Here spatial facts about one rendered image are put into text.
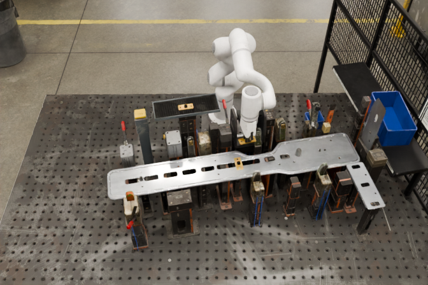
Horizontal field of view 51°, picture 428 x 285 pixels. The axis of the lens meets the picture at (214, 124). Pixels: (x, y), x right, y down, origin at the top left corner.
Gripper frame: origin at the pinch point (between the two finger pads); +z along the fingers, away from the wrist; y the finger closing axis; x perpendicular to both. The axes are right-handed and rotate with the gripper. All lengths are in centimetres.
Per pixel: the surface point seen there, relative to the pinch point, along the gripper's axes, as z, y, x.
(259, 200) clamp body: 32.8, 17.4, 2.7
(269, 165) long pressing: 27.6, 0.9, 14.1
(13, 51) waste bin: 115, -260, -151
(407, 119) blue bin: 16, 0, 95
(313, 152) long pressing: 27.6, -1.0, 41.0
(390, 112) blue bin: 24, -14, 95
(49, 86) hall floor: 131, -216, -121
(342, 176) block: 29, 17, 50
